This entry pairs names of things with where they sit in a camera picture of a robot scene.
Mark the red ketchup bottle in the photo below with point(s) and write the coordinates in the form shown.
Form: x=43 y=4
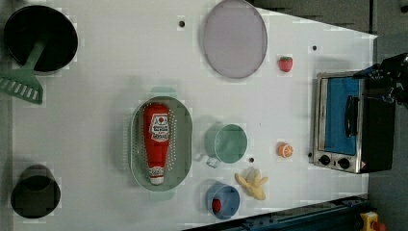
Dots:
x=156 y=140

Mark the green mug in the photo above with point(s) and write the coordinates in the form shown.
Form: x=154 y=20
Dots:
x=224 y=143

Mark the round grey plate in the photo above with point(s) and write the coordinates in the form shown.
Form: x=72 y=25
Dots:
x=235 y=39

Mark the toy peeled banana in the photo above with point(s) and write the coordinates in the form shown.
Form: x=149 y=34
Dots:
x=253 y=183

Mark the blue cup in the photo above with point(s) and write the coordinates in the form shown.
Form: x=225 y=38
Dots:
x=229 y=197

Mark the toy orange half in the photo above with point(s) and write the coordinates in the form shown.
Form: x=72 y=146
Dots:
x=285 y=150

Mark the small red toy fruit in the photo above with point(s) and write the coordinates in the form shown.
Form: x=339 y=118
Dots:
x=216 y=205

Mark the red toy strawberry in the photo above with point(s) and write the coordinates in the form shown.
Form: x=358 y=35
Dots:
x=285 y=64

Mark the black toaster oven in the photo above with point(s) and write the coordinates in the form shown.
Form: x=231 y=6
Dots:
x=353 y=132

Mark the green slotted spatula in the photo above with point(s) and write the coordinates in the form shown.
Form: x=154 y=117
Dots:
x=23 y=83

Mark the black cylindrical cup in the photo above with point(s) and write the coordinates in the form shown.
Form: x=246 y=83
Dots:
x=36 y=194

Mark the yellow red clamp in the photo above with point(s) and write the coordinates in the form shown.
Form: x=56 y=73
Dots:
x=371 y=222

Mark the black pot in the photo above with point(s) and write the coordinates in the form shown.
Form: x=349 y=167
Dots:
x=27 y=25

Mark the black tripod camera mount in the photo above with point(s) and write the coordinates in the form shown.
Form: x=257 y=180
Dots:
x=387 y=81

